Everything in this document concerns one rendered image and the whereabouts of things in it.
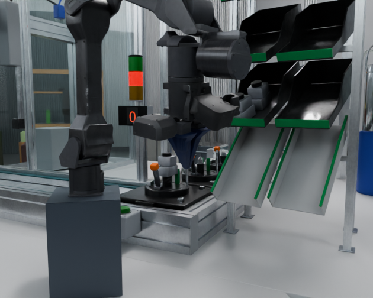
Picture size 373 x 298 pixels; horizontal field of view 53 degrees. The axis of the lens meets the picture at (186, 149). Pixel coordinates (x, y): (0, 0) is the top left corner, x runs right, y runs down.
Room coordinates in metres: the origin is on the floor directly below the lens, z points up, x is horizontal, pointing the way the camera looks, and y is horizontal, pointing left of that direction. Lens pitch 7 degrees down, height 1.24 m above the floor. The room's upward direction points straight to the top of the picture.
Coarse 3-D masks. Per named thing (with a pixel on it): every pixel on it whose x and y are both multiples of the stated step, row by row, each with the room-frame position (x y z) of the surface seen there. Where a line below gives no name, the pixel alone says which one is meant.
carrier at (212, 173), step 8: (216, 152) 1.38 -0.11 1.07; (200, 160) 1.37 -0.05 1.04; (208, 160) 1.40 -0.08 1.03; (216, 160) 1.38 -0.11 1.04; (200, 168) 1.36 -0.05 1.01; (208, 168) 1.40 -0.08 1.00; (216, 168) 1.38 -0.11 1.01; (184, 176) 1.34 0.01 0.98; (192, 176) 1.31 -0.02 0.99; (200, 176) 1.31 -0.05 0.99; (208, 176) 1.31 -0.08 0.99; (216, 176) 1.34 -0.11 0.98; (192, 184) 1.26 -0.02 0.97; (200, 184) 1.26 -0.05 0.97; (208, 184) 1.26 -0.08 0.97
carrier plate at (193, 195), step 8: (128, 192) 1.15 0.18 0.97; (136, 192) 1.15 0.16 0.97; (144, 192) 1.15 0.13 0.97; (192, 192) 1.15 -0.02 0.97; (200, 192) 1.15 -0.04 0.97; (208, 192) 1.15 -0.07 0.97; (128, 200) 1.07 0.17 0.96; (136, 200) 1.06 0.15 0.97; (144, 200) 1.05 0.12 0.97; (152, 200) 1.04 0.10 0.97; (160, 200) 1.04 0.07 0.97; (168, 200) 1.04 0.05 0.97; (176, 200) 1.04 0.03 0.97; (184, 200) 1.04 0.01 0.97; (192, 200) 1.04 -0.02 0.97; (168, 208) 1.01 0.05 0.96; (176, 208) 1.00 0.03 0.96; (184, 208) 0.99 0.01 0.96
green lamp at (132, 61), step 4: (128, 60) 1.33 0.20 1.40; (132, 60) 1.32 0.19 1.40; (136, 60) 1.32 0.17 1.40; (140, 60) 1.32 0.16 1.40; (128, 64) 1.33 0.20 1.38; (132, 64) 1.32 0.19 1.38; (136, 64) 1.32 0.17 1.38; (140, 64) 1.32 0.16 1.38; (128, 68) 1.33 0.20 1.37; (132, 68) 1.32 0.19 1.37; (136, 68) 1.32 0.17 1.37; (140, 68) 1.32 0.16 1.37
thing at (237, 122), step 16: (256, 64) 1.17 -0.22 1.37; (272, 64) 1.15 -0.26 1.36; (288, 64) 1.12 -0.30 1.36; (240, 80) 1.09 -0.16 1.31; (272, 80) 1.17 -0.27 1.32; (288, 80) 1.04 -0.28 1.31; (272, 96) 1.09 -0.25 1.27; (288, 96) 1.05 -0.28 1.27; (256, 112) 1.01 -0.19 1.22; (272, 112) 0.96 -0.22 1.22
